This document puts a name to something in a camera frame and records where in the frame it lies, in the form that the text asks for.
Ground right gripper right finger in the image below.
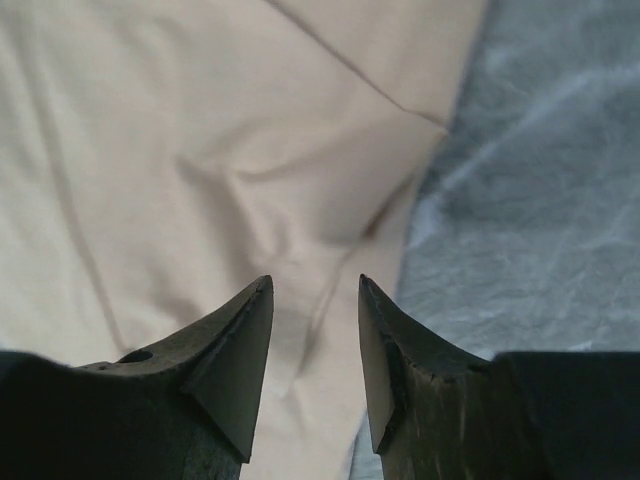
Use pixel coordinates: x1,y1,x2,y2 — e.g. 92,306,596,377
358,277,639,479

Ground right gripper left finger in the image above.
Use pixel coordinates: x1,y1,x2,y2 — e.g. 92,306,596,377
1,276,273,479

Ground beige t shirt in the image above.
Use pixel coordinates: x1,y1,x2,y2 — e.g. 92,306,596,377
1,1,487,479

